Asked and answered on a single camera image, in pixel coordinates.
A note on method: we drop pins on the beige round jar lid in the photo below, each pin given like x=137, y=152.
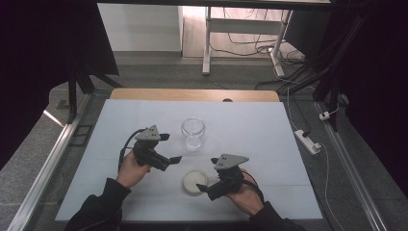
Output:
x=194, y=180

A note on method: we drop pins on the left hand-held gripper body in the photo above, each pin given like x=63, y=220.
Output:
x=148, y=134

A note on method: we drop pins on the white table cover board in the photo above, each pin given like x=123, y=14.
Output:
x=256, y=128

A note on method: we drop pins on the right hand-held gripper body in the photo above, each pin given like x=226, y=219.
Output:
x=230, y=161

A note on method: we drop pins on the clear glass jar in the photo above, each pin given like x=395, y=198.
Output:
x=193, y=134

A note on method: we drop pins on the black plug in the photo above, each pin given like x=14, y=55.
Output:
x=307, y=133

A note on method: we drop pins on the person's right hand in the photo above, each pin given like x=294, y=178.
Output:
x=248, y=199

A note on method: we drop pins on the black curtain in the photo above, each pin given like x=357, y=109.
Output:
x=35, y=64
x=378, y=80

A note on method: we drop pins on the black metal stand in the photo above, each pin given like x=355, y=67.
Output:
x=333, y=83
x=72, y=96

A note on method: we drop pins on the small white adapter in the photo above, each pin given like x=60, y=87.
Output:
x=324, y=115

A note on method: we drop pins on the wooden table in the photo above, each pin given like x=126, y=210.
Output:
x=179, y=95

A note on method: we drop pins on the aluminium rail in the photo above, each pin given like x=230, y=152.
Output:
x=45, y=173
x=351, y=173

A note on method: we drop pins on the white power strip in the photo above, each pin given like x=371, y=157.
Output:
x=308, y=143

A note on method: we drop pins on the person's left hand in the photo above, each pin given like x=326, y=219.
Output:
x=133, y=173

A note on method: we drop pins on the white desk frame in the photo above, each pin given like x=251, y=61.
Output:
x=243, y=26

